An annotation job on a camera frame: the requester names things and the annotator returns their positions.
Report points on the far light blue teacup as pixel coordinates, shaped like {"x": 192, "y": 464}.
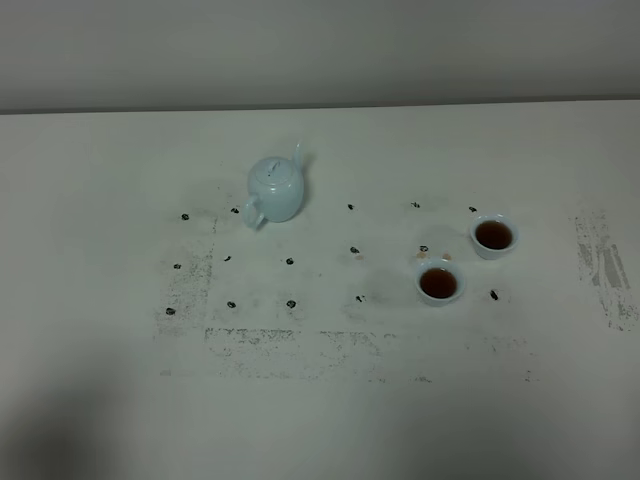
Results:
{"x": 493, "y": 236}

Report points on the near light blue teacup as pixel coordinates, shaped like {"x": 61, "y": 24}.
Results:
{"x": 439, "y": 282}

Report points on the light blue teacup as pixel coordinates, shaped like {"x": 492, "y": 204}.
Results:
{"x": 439, "y": 282}
{"x": 493, "y": 236}

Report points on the light blue porcelain teapot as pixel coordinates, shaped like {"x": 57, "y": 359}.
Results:
{"x": 275, "y": 190}

